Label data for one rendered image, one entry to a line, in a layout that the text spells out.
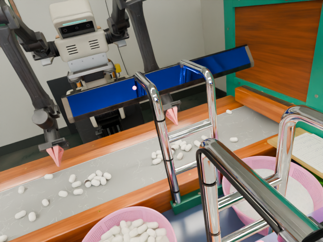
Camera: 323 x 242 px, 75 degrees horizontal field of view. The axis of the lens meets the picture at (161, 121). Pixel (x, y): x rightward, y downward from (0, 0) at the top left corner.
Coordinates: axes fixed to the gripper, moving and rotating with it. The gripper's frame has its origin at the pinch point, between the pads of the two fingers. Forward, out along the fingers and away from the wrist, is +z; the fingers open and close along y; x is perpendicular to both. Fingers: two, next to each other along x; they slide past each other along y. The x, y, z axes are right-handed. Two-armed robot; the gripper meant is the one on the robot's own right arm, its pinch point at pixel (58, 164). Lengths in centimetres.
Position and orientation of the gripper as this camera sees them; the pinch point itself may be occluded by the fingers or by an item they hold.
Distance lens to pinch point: 94.1
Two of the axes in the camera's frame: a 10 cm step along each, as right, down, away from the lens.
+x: -0.9, 3.7, 9.2
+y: 9.3, -3.0, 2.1
